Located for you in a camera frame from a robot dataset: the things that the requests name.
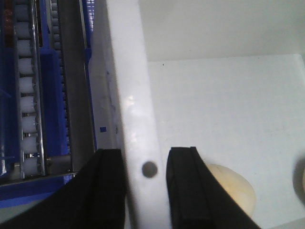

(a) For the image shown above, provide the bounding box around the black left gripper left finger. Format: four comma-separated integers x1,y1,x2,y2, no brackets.
0,149,126,229

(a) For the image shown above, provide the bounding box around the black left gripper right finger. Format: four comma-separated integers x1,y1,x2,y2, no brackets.
166,147,258,229

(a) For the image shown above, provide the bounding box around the yellow plush ball green trim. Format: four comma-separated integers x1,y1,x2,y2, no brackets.
207,164,256,217

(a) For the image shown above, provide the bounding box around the white plastic tote box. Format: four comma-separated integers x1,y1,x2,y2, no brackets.
90,0,305,229

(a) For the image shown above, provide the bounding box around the left roller track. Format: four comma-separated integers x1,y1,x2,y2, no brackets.
12,0,46,179

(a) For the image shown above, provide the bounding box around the blue bin upper left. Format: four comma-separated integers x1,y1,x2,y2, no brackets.
0,0,20,180

